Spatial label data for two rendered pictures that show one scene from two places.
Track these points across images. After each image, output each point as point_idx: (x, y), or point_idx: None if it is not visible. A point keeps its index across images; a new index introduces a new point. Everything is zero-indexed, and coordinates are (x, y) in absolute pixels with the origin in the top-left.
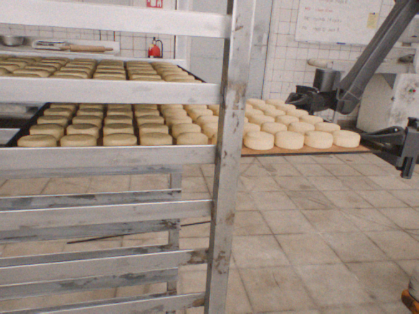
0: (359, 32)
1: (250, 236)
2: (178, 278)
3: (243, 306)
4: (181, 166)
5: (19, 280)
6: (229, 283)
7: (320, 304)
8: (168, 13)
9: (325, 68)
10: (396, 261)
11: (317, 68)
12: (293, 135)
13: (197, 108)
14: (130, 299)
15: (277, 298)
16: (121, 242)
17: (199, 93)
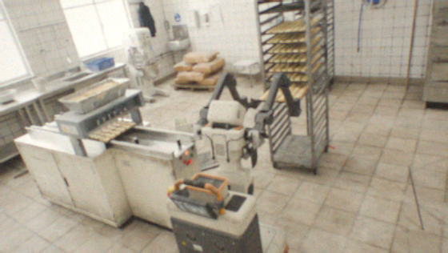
0: None
1: (391, 236)
2: (309, 143)
3: (328, 203)
4: (309, 110)
5: None
6: (346, 206)
7: (312, 228)
8: (268, 68)
9: (297, 98)
10: None
11: (298, 98)
12: (265, 93)
13: (293, 90)
14: (314, 143)
15: (326, 216)
16: (404, 182)
17: (267, 79)
